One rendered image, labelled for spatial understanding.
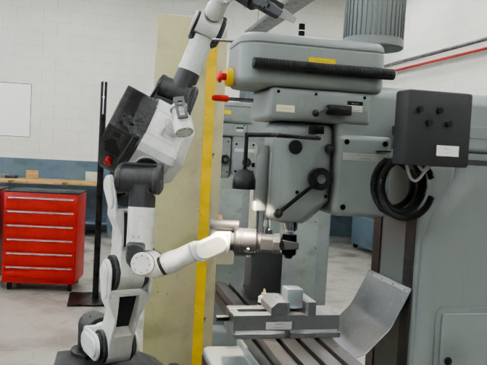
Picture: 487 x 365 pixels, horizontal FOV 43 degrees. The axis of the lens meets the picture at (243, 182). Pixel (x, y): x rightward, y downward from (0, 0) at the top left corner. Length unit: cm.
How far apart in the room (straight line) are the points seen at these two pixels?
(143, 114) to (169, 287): 175
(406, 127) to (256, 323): 74
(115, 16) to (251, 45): 931
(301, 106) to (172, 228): 195
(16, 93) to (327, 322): 946
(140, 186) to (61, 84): 897
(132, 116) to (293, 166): 62
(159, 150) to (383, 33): 84
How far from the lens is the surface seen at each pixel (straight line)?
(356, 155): 197
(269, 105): 189
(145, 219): 207
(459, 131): 184
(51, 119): 1097
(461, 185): 208
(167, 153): 216
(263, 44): 188
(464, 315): 213
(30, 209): 652
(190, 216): 371
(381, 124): 201
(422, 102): 178
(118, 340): 266
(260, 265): 239
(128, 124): 217
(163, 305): 379
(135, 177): 207
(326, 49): 194
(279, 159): 192
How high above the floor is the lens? 153
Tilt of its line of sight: 3 degrees down
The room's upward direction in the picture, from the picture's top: 3 degrees clockwise
